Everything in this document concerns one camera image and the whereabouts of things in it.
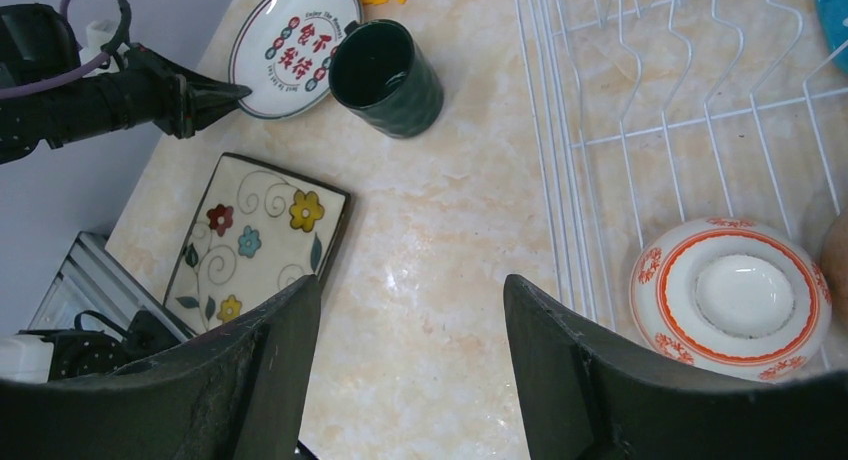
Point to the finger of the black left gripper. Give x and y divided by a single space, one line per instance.
201 101

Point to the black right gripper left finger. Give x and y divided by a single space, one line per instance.
235 392

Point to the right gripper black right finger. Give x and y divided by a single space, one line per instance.
586 392

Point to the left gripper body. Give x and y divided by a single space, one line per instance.
150 89

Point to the round white plate red lettering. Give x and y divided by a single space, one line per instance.
283 51

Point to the square floral ceramic plate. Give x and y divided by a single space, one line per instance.
257 229

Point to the dark green ceramic mug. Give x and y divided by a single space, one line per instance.
381 75

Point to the orange patterned white bowl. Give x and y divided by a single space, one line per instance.
731 296

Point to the brown speckled ceramic bowl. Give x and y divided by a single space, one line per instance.
833 263

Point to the blue polka dot plate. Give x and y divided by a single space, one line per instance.
832 15

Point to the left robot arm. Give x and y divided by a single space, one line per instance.
37 44

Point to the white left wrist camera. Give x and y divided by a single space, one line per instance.
98 33

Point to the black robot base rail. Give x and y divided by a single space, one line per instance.
94 319

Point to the white wire dish rack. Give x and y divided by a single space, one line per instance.
650 113

